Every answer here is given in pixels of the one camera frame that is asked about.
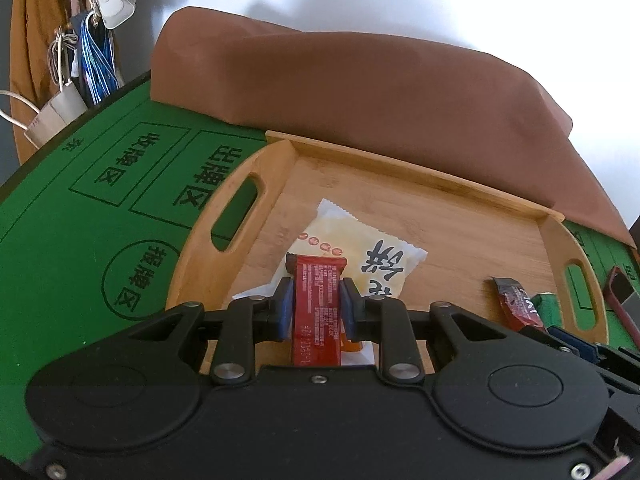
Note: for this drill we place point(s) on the red bar packet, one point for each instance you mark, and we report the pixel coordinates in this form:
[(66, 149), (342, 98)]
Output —
[(316, 310)]

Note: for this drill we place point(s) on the dark red snack packet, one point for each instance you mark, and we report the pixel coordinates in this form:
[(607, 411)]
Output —
[(517, 305)]

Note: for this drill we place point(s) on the red flat phone case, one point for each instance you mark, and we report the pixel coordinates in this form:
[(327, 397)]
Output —
[(611, 290)]

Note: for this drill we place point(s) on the orange coat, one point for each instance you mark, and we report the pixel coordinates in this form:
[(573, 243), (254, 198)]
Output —
[(35, 35)]

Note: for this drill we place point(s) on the green snack packet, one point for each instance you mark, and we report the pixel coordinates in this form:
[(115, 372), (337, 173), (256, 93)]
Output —
[(547, 310)]

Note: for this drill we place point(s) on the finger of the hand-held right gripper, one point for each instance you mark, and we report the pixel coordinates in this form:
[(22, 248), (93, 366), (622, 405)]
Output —
[(572, 342)]

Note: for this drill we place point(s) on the white paper bag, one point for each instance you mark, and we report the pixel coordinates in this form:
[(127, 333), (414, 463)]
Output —
[(50, 115)]

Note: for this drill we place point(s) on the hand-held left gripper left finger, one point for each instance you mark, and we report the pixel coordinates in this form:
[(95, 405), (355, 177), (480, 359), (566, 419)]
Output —
[(284, 310)]

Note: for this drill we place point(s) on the brown cloth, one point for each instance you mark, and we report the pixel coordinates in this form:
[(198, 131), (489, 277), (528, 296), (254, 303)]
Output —
[(375, 100)]

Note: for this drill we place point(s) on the white handbag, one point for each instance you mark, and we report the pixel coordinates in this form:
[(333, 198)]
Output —
[(117, 10)]

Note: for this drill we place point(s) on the large white snack packet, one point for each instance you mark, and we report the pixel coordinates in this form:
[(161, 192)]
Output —
[(340, 230)]

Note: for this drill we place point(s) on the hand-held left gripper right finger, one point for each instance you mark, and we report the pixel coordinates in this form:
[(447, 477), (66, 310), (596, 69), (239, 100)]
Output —
[(350, 312)]

